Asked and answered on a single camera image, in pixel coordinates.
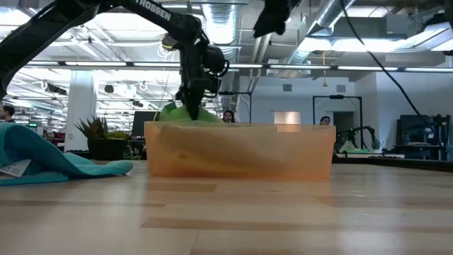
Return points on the black metal gantry frame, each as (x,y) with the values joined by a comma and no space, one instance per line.
(336,96)
(240,93)

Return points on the black ceiling-hung device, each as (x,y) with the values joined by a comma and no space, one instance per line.
(169,42)

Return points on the orange translucent plastic basket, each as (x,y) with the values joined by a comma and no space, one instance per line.
(301,152)

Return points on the dark door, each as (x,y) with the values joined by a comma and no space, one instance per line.
(345,124)

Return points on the green microfiber towel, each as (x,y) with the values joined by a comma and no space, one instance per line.
(177,115)

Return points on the potted succulent plant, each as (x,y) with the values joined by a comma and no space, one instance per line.
(106,148)

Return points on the long ceiling light strip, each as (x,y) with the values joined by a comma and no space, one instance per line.
(301,66)

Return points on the silver round ventilation duct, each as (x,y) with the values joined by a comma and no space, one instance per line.
(223,21)
(329,14)

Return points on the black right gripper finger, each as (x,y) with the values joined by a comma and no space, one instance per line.
(270,25)

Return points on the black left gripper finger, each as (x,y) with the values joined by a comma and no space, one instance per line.
(200,93)
(192,95)

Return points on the white square pillar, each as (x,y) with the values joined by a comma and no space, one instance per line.
(81,106)

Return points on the black computer monitor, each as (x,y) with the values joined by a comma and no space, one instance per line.
(141,120)

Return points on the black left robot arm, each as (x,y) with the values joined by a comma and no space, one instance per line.
(35,39)

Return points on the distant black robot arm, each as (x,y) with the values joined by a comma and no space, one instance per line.
(373,136)

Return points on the teal microfiber towel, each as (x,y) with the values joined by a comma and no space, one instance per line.
(42,152)

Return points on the person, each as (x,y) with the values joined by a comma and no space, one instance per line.
(7,113)
(325,120)
(229,117)

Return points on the dark equipment shelf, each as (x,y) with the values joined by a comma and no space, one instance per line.
(414,124)

